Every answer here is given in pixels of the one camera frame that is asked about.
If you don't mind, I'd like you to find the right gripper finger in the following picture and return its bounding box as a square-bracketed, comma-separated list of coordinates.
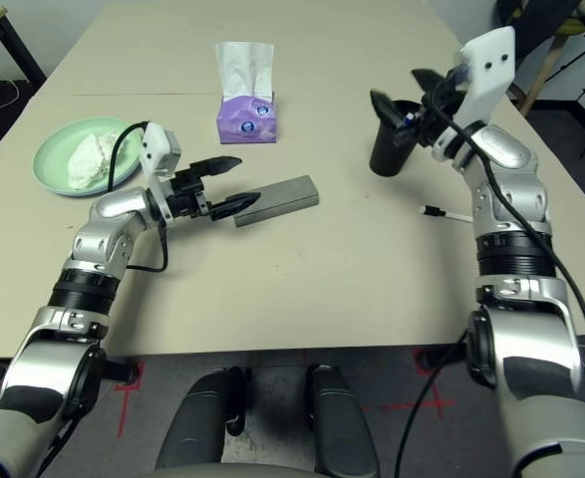
[410, 68, 455, 94]
[369, 89, 408, 135]

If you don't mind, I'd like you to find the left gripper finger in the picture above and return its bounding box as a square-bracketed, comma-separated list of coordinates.
[209, 191, 263, 221]
[189, 155, 243, 178]

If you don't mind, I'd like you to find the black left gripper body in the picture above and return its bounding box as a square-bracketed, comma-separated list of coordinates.
[165, 166, 210, 221]

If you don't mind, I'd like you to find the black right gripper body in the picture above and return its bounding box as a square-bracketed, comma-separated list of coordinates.
[395, 82, 466, 149]

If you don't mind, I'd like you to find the grey glasses case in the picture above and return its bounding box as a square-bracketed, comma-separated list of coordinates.
[231, 174, 321, 230]

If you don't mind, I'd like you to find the white marker black cap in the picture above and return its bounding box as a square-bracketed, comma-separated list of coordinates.
[420, 203, 474, 224]

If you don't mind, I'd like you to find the white tissue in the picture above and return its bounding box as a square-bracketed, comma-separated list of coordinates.
[67, 127, 129, 190]

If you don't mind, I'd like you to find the green plastic plate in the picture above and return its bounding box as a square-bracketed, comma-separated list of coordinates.
[32, 116, 144, 199]

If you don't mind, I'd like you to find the black plastic cup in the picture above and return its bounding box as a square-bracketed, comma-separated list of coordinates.
[369, 99, 423, 178]

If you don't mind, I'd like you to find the purple tissue pack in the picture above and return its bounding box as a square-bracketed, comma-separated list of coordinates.
[214, 41, 279, 145]

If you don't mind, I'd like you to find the wooden stool yellow seat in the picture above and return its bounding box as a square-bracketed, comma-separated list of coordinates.
[513, 19, 585, 116]

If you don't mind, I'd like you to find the black jacket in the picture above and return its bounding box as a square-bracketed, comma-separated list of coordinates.
[495, 0, 585, 46]

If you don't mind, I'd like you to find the black table foot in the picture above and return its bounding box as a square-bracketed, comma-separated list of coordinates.
[0, 356, 142, 387]
[416, 343, 470, 374]

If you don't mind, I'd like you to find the dark grey robot left leg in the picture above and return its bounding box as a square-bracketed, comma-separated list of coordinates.
[154, 366, 248, 472]

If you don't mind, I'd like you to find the dark grey robot leg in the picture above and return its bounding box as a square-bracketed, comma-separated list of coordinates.
[305, 364, 381, 477]
[154, 366, 248, 472]

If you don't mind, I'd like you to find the dark grey robot right leg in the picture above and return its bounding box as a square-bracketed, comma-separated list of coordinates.
[305, 364, 381, 477]

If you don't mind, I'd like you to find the light grey robot torso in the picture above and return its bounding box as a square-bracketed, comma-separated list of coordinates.
[137, 462, 333, 478]

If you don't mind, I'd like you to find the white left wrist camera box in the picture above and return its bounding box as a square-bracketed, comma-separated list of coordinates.
[140, 122, 181, 220]

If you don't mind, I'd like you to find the beige side table black frame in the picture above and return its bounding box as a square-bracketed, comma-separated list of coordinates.
[0, 5, 48, 96]

